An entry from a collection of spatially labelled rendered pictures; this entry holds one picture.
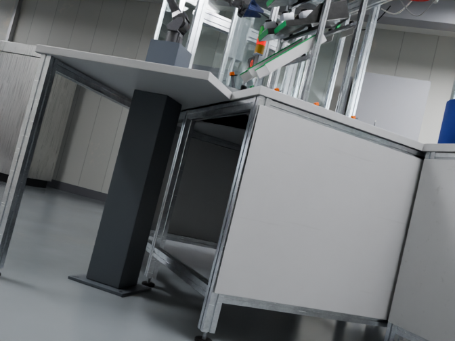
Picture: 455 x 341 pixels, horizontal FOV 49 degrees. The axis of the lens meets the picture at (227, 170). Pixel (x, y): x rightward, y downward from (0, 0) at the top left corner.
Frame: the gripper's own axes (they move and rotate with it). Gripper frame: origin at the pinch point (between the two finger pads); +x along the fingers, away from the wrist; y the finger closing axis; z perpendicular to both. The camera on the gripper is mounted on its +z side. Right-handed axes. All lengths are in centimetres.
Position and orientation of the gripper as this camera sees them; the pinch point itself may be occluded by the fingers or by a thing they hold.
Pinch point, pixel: (255, 10)
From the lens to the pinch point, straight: 226.2
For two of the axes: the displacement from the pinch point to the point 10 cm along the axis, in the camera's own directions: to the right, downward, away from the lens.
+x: 8.8, 4.6, 1.1
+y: -1.1, -0.2, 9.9
